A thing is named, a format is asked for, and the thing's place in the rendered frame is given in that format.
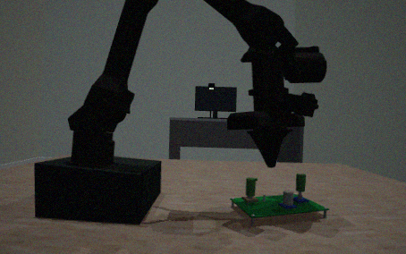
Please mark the green circuit board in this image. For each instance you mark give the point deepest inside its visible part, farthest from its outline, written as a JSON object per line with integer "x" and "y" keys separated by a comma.
{"x": 288, "y": 203}

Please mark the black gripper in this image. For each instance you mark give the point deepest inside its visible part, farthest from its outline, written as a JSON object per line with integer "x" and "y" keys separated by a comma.
{"x": 269, "y": 129}

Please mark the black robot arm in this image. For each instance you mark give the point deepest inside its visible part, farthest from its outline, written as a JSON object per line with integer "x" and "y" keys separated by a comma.
{"x": 109, "y": 99}

